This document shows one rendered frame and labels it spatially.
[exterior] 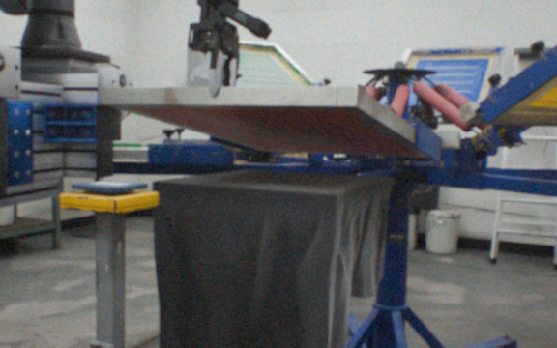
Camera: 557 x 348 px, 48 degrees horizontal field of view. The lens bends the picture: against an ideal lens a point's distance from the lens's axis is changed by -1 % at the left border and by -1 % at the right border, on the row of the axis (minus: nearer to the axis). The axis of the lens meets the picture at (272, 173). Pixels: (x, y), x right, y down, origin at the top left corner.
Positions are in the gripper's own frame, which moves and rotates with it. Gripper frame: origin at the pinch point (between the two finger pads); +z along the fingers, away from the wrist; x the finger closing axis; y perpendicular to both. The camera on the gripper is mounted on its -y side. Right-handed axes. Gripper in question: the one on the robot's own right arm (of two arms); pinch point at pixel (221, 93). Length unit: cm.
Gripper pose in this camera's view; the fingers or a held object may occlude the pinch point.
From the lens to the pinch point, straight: 130.0
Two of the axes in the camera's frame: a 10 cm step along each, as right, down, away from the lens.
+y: -9.0, -0.5, 4.3
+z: -0.9, 9.9, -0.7
